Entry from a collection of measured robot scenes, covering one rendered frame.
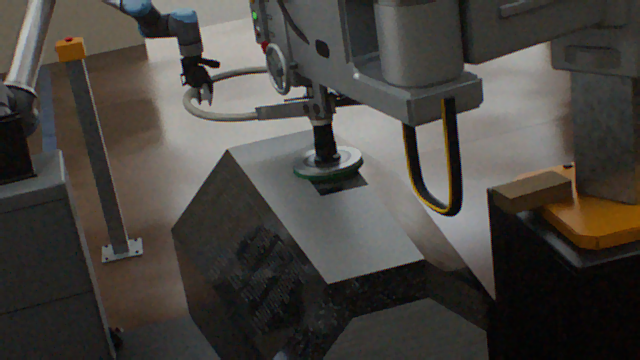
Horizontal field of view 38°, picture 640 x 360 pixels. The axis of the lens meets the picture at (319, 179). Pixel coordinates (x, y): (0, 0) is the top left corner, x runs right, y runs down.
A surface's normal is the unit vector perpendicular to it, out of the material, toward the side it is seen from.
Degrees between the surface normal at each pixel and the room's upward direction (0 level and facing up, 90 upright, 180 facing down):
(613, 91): 90
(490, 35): 90
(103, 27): 90
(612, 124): 90
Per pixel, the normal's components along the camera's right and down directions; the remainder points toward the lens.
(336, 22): -0.90, 0.28
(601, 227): -0.14, -0.92
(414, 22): -0.14, 0.39
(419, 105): 0.42, 0.28
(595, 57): -0.61, 0.38
